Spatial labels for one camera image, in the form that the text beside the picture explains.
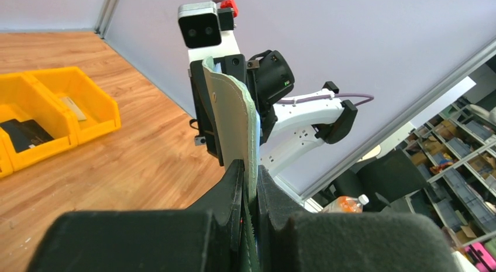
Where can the yellow bin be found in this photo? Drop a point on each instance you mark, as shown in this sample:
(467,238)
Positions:
(92,112)
(6,164)
(24,98)

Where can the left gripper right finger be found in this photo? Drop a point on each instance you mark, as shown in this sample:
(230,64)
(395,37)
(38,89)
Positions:
(290,238)

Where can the left yellow bin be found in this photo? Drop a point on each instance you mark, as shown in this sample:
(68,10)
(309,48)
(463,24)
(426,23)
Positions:
(6,164)

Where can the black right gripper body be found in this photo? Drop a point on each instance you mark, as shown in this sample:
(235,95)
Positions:
(236,66)

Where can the black office chair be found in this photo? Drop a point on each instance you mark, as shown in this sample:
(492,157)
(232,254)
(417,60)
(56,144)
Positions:
(382,180)

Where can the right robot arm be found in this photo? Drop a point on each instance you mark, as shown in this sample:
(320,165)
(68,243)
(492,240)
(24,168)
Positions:
(314,119)

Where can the storage shelf rack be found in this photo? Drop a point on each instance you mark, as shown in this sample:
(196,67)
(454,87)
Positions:
(455,153)

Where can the tan card in bin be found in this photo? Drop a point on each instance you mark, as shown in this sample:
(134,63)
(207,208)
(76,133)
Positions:
(67,101)

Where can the middle yellow bin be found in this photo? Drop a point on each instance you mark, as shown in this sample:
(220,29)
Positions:
(24,98)

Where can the orange drink bottle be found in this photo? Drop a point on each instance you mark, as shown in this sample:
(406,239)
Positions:
(346,204)

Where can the green card holder wallet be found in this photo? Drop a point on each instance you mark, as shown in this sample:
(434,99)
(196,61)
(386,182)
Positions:
(238,127)

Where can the black card in bin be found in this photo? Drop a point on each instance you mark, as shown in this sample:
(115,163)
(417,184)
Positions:
(25,135)

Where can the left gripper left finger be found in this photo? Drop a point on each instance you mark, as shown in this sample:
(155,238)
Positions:
(206,236)

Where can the right yellow bin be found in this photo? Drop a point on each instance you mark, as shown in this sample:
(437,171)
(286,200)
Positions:
(92,112)

